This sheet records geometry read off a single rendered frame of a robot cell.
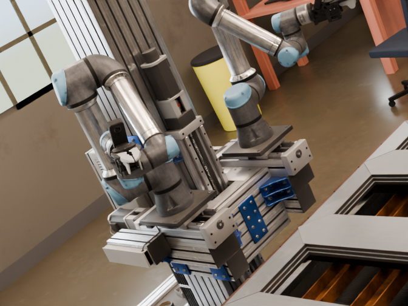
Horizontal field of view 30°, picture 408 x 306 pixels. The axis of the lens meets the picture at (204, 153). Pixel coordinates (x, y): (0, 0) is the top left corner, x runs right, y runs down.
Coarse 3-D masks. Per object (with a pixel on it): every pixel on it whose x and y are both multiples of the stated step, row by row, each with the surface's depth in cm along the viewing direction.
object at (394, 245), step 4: (404, 228) 241; (400, 232) 240; (404, 232) 239; (396, 236) 239; (400, 236) 238; (404, 236) 237; (392, 240) 238; (396, 240) 237; (400, 240) 236; (404, 240) 235; (388, 244) 237; (392, 244) 236; (396, 244) 235; (400, 244) 234; (404, 244) 233; (384, 248) 236; (388, 248) 235; (392, 248) 234; (396, 248) 233; (400, 248) 232; (404, 248) 231
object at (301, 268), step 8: (368, 200) 305; (360, 208) 301; (304, 264) 281; (312, 264) 281; (296, 272) 278; (304, 272) 278; (288, 280) 275; (296, 280) 275; (280, 288) 272; (288, 288) 272
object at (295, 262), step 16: (400, 144) 298; (384, 176) 281; (400, 176) 276; (352, 208) 274; (304, 256) 256; (336, 256) 249; (352, 256) 244; (368, 256) 240; (384, 256) 235; (400, 256) 231; (288, 272) 251; (272, 288) 246
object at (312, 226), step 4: (328, 216) 269; (316, 220) 270; (320, 220) 269; (324, 220) 267; (308, 224) 270; (312, 224) 269; (316, 224) 267; (320, 224) 266; (304, 228) 268; (308, 228) 267; (312, 228) 266; (316, 228) 265; (300, 232) 267; (304, 232) 266; (308, 232) 265; (312, 232) 263; (304, 236) 263; (308, 236) 262; (304, 240) 260
